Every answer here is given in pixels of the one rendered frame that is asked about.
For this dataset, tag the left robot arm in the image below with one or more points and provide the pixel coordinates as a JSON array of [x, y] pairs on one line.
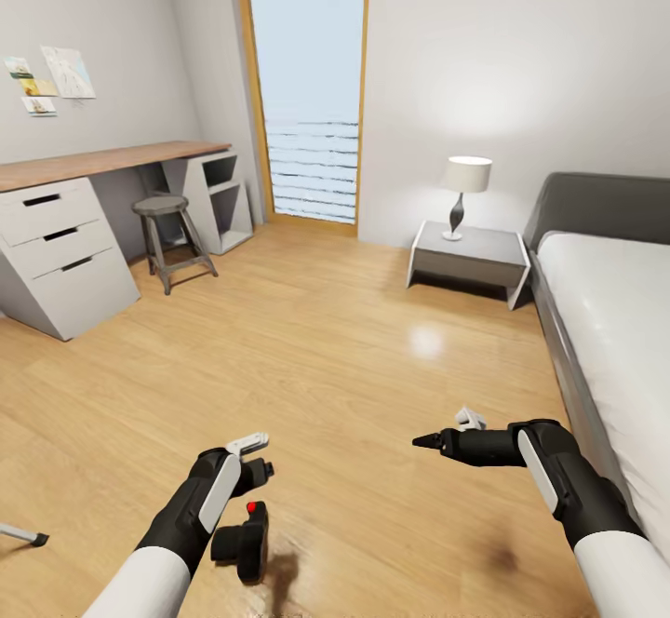
[[155, 579]]

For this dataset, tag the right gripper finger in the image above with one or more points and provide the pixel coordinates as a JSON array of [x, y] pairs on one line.
[[433, 441]]

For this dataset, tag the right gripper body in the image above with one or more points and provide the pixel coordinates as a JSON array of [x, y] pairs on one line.
[[469, 447]]

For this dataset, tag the desk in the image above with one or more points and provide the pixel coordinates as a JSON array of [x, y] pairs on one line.
[[61, 270]]

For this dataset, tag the digital camera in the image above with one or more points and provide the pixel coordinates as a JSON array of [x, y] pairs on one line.
[[244, 543]]

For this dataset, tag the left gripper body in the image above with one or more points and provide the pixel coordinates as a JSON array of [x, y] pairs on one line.
[[254, 476]]

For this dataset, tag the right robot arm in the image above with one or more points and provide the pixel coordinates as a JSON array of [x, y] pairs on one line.
[[626, 576]]

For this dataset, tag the table lamp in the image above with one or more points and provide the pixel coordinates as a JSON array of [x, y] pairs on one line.
[[464, 175]]

